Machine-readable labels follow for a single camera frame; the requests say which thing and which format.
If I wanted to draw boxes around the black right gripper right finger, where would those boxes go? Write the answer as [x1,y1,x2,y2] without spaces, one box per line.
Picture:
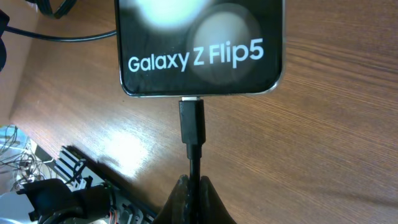
[200,176,236,224]

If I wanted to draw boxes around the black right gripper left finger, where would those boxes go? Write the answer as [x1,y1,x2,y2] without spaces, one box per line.
[152,174,189,224]

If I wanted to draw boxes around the black charging cable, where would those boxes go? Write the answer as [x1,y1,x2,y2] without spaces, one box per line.
[178,96,206,187]

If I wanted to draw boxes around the black smartphone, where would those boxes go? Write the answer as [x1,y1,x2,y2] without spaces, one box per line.
[114,0,285,97]

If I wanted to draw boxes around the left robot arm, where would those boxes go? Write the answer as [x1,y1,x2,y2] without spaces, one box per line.
[16,179,157,223]

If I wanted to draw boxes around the cluttered wires and equipment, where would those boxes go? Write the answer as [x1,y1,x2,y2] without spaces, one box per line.
[0,124,55,195]

